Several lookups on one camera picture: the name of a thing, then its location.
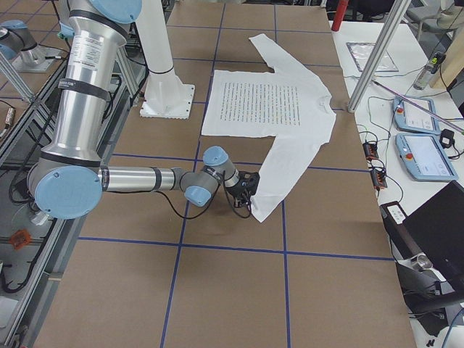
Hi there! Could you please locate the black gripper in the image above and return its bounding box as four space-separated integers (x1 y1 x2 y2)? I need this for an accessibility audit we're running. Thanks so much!
225 171 260 203

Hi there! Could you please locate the white long-sleeve printed shirt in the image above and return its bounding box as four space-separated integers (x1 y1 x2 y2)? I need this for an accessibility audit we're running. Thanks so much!
202 33 336 222

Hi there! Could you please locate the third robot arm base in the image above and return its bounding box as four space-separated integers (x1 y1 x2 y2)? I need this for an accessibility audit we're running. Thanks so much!
1 20 62 73

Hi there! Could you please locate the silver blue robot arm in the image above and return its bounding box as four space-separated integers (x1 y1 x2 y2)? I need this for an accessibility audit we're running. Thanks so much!
27 1 260 220

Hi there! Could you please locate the upper orange black adapter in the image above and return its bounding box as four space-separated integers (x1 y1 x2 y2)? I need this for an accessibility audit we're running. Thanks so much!
362 141 379 160

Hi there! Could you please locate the orange black adapter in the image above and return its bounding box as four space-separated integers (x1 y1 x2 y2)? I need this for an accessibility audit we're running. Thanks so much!
362 141 379 160
370 168 388 191

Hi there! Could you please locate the lower orange black adapter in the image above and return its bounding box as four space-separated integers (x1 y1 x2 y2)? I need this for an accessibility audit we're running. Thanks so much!
370 168 388 191

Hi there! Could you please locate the silver framed board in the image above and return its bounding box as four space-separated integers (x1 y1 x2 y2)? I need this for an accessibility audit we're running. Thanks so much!
345 41 399 75

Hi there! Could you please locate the lower blue teach pendant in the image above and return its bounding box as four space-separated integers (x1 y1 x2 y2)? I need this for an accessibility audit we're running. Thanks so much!
395 133 459 182

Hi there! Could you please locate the blue teach pendant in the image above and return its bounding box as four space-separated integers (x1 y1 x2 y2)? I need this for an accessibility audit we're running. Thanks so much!
392 97 441 135
395 133 459 182

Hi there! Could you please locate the upper blue teach pendant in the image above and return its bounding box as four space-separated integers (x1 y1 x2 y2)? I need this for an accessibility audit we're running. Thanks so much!
392 97 441 135

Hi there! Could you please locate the black laptop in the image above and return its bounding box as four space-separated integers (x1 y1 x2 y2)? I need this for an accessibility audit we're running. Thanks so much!
383 181 463 291

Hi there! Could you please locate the red cylinder bottle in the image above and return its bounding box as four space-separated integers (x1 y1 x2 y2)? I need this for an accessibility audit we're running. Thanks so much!
331 0 349 32

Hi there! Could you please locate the black power adapter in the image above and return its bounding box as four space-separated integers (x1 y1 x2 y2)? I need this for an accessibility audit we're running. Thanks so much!
439 129 455 149

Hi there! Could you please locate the clear water bottle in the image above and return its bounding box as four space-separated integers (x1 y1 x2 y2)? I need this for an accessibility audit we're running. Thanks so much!
413 51 447 90

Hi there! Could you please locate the orange plastic part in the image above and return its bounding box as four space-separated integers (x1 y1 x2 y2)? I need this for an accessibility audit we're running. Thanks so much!
9 229 32 250

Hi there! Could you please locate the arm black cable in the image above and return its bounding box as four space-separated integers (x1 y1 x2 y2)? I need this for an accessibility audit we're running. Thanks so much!
155 173 253 220

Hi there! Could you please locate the aluminium frame post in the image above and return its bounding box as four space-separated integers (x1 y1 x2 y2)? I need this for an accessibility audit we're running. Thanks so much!
347 0 411 113

